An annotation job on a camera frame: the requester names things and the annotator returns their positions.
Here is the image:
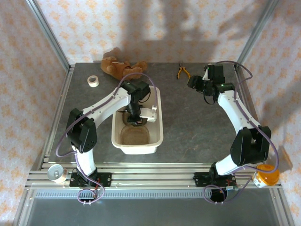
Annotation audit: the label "aluminium frame post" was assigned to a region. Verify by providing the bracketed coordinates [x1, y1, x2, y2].
[25, 0, 71, 69]
[234, 0, 281, 68]

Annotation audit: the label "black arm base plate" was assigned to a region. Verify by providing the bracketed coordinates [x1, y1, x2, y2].
[70, 172, 112, 188]
[194, 171, 236, 188]

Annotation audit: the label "aluminium front rail frame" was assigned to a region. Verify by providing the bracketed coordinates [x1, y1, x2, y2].
[25, 162, 283, 189]

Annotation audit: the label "purple cable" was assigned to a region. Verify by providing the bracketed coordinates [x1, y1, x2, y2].
[55, 72, 158, 206]
[203, 60, 280, 205]

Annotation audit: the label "grey metal front panel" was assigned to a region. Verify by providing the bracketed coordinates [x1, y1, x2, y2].
[17, 188, 296, 226]

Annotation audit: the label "brown plush teddy bear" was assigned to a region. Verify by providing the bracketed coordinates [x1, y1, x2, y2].
[100, 47, 148, 84]

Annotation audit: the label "silver tin can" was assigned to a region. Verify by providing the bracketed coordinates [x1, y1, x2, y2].
[47, 164, 69, 184]

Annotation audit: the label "white masking tape roll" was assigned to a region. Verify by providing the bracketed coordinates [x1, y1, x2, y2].
[87, 75, 101, 88]

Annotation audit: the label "cup with orange lid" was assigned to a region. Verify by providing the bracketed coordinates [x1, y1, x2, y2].
[252, 164, 280, 189]

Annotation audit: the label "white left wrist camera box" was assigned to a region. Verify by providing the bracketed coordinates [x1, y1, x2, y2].
[140, 105, 158, 123]

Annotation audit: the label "yellow black pliers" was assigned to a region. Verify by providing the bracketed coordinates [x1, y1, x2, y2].
[176, 60, 190, 80]

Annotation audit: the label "white plastic bin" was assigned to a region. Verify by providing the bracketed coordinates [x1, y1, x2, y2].
[111, 85, 165, 155]

